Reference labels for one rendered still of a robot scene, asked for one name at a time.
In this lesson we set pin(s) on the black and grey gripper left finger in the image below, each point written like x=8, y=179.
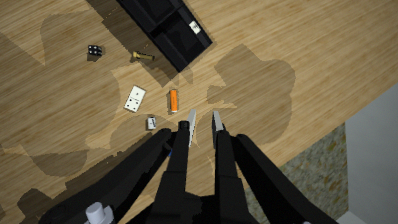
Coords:
x=108, y=200

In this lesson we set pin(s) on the orange aa battery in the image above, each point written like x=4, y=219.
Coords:
x=173, y=100

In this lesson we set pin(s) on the black rack of bins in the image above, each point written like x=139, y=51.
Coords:
x=172, y=32

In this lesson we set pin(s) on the black die with white pips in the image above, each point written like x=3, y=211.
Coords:
x=94, y=50

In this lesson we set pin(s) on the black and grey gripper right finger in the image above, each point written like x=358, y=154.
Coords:
x=278, y=197

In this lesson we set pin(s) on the white domino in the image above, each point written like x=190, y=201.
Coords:
x=135, y=99

